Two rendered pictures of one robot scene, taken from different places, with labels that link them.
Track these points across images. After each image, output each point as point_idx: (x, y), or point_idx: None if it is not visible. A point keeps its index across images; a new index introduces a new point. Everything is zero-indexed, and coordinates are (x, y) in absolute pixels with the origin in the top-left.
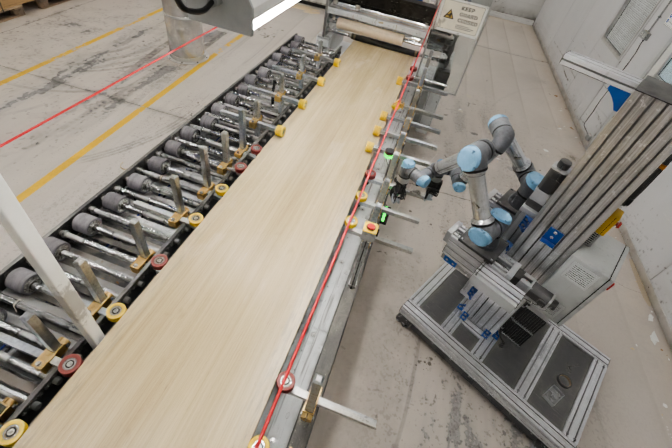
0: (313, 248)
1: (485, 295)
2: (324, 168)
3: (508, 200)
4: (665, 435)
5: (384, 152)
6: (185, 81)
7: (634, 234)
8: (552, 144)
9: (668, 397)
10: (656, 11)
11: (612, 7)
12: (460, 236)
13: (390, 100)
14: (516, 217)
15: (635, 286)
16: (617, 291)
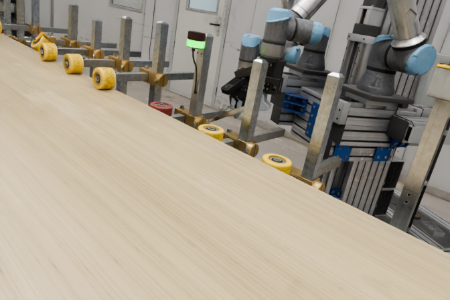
0: (365, 238)
1: (355, 181)
2: (90, 127)
3: (305, 67)
4: (430, 207)
5: (134, 78)
6: None
7: (266, 118)
8: (145, 94)
9: (398, 188)
10: None
11: None
12: (369, 95)
13: (16, 45)
14: (361, 57)
15: (303, 146)
16: (305, 155)
